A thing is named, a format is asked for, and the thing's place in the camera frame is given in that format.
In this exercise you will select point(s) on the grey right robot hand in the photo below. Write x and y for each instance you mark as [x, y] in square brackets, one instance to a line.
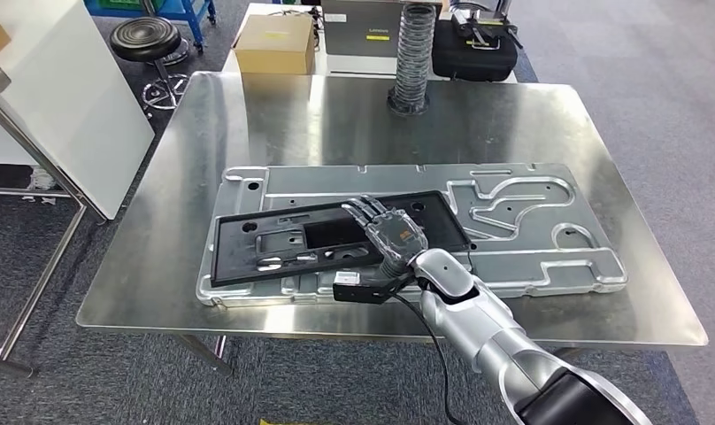
[398, 234]

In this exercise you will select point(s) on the black plastic panel part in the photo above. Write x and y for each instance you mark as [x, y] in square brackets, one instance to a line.
[439, 223]

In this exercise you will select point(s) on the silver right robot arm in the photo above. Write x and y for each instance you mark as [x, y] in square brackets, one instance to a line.
[480, 328]

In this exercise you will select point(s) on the stainless steel workbench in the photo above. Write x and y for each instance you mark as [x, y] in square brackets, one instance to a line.
[334, 129]

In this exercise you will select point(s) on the stamped sheet metal plate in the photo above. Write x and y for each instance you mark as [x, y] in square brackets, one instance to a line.
[392, 176]

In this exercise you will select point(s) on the white table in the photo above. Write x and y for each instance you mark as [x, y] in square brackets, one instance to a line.
[357, 65]

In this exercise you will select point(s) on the black carrying case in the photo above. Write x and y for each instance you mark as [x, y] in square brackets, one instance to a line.
[475, 58]

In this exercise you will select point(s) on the grey equipment box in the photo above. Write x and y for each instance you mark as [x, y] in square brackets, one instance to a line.
[363, 23]

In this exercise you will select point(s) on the black and yellow tool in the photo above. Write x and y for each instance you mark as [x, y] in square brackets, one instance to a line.
[480, 26]

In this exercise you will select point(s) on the black round stool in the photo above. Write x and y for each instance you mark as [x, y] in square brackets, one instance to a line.
[146, 38]

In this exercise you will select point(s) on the white panel board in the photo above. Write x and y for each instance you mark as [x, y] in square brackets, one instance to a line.
[58, 117]

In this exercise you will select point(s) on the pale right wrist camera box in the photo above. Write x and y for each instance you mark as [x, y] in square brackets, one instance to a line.
[347, 278]

